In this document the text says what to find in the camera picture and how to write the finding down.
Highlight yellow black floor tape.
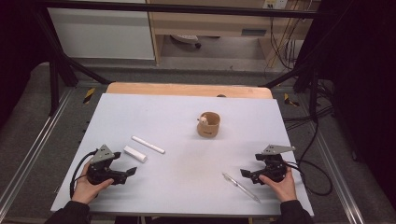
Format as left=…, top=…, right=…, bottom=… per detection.
left=82, top=87, right=96, bottom=105
left=283, top=92, right=301, bottom=108

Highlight wooden cup with animal figure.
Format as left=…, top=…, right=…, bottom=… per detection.
left=196, top=111, right=221, bottom=138

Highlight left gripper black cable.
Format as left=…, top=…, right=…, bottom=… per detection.
left=69, top=148, right=99, bottom=199

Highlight hanging desk cables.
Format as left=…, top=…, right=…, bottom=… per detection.
left=263, top=15, right=302, bottom=77

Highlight black metal stand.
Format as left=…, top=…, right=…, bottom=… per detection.
left=31, top=7, right=112, bottom=117
left=262, top=59, right=322, bottom=123

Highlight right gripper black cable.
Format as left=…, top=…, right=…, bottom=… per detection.
left=284, top=160, right=333, bottom=197

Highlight black curtain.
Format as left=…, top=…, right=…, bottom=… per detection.
left=0, top=0, right=52, bottom=129
left=297, top=0, right=396, bottom=203

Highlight silver floor rail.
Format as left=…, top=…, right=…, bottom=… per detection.
left=0, top=88, right=75, bottom=213
left=313, top=129, right=366, bottom=224

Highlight wooden table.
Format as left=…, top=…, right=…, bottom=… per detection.
left=106, top=81, right=275, bottom=100

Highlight white power strip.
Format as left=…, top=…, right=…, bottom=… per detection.
left=262, top=0, right=290, bottom=10

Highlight white table mat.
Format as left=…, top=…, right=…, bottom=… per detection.
left=50, top=92, right=315, bottom=217

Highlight white chair base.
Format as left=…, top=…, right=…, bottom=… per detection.
left=170, top=34, right=203, bottom=49

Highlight black metal crossbar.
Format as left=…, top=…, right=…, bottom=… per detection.
left=31, top=0, right=328, bottom=21

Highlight person's right hand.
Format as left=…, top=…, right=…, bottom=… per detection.
left=259, top=167, right=298, bottom=203

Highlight clear plastic pen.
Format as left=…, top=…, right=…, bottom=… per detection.
left=221, top=172, right=262, bottom=203

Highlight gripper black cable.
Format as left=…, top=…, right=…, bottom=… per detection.
left=69, top=148, right=99, bottom=199
left=284, top=160, right=333, bottom=197

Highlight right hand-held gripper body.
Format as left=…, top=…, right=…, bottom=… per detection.
left=250, top=144, right=296, bottom=185

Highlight light wooden desk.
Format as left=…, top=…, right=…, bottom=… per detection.
left=146, top=0, right=322, bottom=66

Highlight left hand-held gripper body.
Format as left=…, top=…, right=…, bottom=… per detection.
left=86, top=144, right=129, bottom=187

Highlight person's left hand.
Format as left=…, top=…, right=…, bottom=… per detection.
left=71, top=161, right=115, bottom=205

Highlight short white cylinder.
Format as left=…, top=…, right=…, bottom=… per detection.
left=122, top=145, right=149, bottom=163

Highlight long white pen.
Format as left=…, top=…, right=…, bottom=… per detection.
left=131, top=134, right=166, bottom=155

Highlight white cabinet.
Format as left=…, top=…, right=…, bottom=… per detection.
left=47, top=0, right=156, bottom=61

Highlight bundle of floor cables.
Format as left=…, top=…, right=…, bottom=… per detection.
left=280, top=78, right=336, bottom=133

